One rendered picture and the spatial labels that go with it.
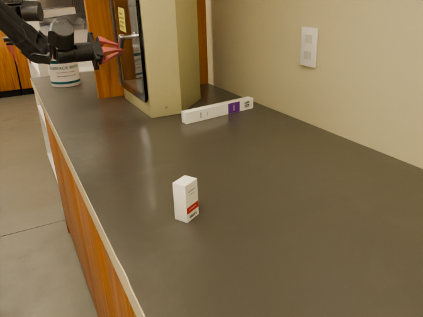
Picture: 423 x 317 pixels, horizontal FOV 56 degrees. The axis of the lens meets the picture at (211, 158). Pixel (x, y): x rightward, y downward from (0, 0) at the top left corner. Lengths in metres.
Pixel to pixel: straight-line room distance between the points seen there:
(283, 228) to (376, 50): 0.56
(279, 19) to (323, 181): 0.67
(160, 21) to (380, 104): 0.69
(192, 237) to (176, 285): 0.12
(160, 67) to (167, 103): 0.12
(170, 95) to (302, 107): 0.43
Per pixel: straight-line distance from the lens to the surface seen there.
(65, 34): 1.25
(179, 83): 1.34
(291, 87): 1.36
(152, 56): 1.30
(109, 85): 1.66
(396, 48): 1.06
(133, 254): 0.67
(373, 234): 0.73
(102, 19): 1.63
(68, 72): 1.93
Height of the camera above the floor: 1.33
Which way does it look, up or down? 23 degrees down
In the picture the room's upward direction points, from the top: 2 degrees counter-clockwise
